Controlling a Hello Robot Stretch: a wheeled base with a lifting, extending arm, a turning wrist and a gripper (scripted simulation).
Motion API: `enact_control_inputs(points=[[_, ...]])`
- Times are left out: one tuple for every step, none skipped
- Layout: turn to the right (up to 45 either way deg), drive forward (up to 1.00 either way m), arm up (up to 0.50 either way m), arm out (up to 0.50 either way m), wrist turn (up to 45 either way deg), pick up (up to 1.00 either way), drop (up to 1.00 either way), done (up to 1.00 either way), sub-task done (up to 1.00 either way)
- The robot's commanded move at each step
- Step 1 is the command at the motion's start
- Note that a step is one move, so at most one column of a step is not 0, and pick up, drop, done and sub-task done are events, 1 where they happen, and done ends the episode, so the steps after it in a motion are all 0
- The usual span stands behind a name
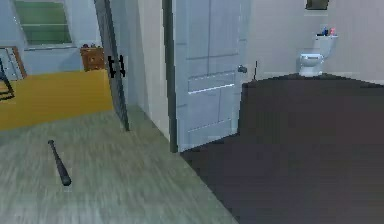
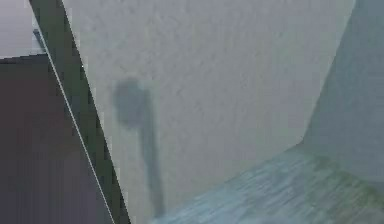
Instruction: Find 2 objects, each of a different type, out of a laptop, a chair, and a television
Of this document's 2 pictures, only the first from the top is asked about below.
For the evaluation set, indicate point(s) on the black metal chair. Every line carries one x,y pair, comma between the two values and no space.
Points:
5,85

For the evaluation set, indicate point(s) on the pale blue panelled door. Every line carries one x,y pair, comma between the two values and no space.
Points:
208,66

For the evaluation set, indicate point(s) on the dark grey open door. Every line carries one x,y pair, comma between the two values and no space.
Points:
112,60

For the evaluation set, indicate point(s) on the brown wooden chest of drawers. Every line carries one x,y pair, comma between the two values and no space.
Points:
93,58

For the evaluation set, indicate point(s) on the white toilet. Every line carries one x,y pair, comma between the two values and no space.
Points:
313,56

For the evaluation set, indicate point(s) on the black baseball bat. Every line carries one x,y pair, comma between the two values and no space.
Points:
60,164

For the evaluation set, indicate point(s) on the blue bottle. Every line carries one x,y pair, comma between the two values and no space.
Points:
325,31

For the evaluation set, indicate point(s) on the pink bottle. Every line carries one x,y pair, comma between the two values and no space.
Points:
332,31

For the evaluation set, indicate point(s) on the window with green view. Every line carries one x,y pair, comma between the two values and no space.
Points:
43,22

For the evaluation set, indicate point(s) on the wood framed mirror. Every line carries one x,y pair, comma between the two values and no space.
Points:
13,62

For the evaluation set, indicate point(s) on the dark framed wall picture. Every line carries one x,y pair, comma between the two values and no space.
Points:
317,3

